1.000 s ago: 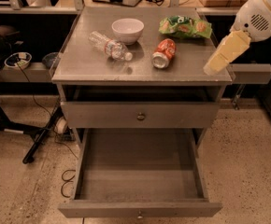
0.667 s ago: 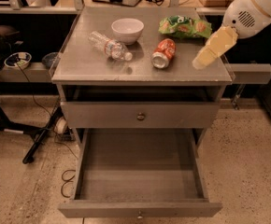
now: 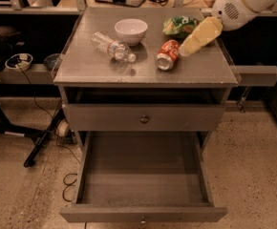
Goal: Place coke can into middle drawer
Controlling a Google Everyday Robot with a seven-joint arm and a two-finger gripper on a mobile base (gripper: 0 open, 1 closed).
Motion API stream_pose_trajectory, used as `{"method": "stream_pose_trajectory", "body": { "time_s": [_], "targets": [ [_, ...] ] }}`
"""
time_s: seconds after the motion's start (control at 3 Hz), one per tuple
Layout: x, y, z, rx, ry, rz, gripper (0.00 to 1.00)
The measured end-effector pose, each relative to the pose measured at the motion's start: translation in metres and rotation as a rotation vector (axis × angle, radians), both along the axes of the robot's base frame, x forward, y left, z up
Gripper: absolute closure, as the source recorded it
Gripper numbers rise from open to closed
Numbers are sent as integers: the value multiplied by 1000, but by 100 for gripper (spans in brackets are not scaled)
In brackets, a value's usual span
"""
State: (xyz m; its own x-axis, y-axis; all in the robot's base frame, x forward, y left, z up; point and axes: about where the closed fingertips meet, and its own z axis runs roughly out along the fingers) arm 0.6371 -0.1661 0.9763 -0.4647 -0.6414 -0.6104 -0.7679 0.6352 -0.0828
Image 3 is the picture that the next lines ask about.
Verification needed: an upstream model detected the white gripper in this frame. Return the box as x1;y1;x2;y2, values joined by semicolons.
179;0;258;57

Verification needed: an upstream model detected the orange red soda can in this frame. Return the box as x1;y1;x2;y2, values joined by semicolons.
156;40;180;71

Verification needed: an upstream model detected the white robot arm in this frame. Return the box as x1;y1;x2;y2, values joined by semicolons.
179;0;277;57

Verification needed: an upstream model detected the grey drawer cabinet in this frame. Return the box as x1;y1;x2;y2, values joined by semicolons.
51;6;242;223

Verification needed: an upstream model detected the closed grey top drawer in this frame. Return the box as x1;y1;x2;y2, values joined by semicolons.
62;104;224;132

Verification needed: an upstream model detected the open grey middle drawer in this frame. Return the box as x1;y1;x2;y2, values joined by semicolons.
60;132;227;223

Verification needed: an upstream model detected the green chip bag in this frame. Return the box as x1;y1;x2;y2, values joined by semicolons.
162;15;200;39

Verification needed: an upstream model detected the white ceramic bowl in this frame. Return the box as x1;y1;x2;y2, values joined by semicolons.
115;19;148;46

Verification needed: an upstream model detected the clear plastic water bottle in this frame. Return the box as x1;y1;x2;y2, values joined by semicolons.
91;31;137;63

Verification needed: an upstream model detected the dark round dish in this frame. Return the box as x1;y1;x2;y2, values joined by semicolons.
43;53;60;70

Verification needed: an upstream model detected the white bowl with items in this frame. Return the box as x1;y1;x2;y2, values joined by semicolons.
5;52;33;72

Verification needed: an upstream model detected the black floor stand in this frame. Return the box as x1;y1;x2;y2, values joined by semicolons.
0;108;64;168

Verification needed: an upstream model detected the black floor cable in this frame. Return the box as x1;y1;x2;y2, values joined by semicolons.
61;173;78;203

